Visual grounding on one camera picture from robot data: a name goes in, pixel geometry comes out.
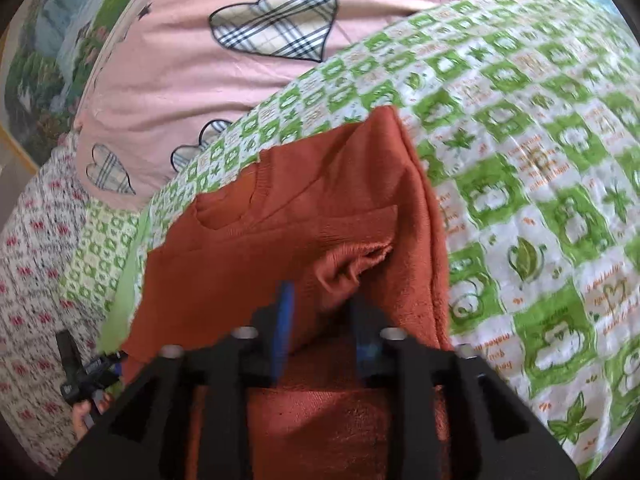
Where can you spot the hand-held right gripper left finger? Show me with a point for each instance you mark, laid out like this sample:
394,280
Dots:
286,330

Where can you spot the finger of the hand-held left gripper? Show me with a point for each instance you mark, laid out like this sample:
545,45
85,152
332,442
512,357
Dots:
118,367

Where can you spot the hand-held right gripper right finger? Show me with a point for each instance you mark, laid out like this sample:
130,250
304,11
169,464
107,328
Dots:
364,340

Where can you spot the orange knitted sweater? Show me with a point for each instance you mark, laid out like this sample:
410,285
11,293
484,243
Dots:
300,210

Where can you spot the person's left hand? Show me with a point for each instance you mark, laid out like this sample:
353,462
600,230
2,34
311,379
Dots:
82,420

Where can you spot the floral bed sheet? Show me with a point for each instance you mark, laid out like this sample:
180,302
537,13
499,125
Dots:
30,285

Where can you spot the green checked pillow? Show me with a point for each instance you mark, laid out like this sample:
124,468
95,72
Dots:
95,255

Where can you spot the green checked quilt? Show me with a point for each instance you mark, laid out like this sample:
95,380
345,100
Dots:
525,185

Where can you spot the pink duvet with plaid hearts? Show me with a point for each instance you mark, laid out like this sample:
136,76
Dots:
200,85

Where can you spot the landscape wall poster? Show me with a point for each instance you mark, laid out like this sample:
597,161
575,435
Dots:
50,35

